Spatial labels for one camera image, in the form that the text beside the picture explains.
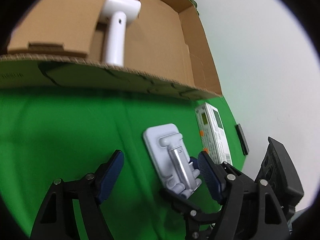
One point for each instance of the pale grey phone stand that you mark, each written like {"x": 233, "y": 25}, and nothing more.
{"x": 160, "y": 140}

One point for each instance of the black flat object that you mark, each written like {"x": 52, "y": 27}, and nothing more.
{"x": 242, "y": 138}

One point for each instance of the long brown cardboard box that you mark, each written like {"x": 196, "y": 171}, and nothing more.
{"x": 57, "y": 17}

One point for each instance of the green tablecloth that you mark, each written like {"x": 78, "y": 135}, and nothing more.
{"x": 62, "y": 130}

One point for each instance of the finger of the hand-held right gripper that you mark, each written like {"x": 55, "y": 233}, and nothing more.
{"x": 193, "y": 163}
{"x": 192, "y": 213}

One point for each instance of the white hair dryer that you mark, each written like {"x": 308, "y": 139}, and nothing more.
{"x": 113, "y": 42}

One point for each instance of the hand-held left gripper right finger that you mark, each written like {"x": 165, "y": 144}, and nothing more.
{"x": 207, "y": 177}

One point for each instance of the large cardboard box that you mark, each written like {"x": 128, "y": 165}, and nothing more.
{"x": 25, "y": 77}

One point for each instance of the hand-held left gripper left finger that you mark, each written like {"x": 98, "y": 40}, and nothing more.
{"x": 112, "y": 177}

